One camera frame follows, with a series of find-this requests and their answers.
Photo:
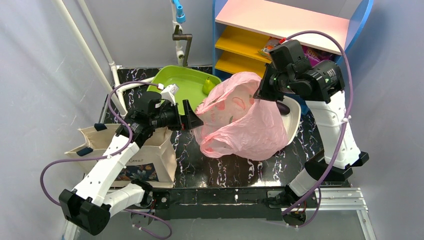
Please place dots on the black metal base rail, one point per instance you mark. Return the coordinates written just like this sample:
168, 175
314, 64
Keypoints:
253, 202

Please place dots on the purple eggplant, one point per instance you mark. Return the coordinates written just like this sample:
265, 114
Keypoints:
283, 108

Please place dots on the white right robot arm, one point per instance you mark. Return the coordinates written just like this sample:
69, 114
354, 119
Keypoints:
322, 88

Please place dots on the pink plastic grocery bag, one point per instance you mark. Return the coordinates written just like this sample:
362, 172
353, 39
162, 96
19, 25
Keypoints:
236, 123

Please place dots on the purple snack packet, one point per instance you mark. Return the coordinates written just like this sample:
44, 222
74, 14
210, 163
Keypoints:
315, 56

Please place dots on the green plastic tray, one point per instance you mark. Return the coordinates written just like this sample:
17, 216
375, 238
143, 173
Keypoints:
189, 81

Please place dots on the cream canvas tote bag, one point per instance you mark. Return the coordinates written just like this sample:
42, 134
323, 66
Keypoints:
154, 163

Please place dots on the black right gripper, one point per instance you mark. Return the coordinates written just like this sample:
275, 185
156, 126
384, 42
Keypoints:
263, 91

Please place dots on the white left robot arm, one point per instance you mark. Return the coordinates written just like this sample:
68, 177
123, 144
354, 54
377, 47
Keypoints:
89, 205

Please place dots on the white plastic tray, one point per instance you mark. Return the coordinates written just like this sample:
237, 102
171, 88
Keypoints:
291, 121

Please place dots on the white pvc pipe frame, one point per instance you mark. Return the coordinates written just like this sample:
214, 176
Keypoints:
90, 66

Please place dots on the orange snack packet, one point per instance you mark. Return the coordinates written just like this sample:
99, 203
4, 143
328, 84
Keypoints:
270, 44

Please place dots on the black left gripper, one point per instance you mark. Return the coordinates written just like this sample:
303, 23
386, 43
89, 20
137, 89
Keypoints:
182, 117

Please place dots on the metal faucet bracket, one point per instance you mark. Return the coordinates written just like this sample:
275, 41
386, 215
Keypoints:
183, 42

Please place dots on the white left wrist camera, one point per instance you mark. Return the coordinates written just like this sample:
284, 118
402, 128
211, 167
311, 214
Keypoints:
168, 93

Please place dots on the blue yellow pink shelf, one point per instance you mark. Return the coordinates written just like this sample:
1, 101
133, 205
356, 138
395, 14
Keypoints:
242, 27

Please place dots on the yellow-green pear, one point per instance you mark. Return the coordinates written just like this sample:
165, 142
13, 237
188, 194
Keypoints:
208, 86

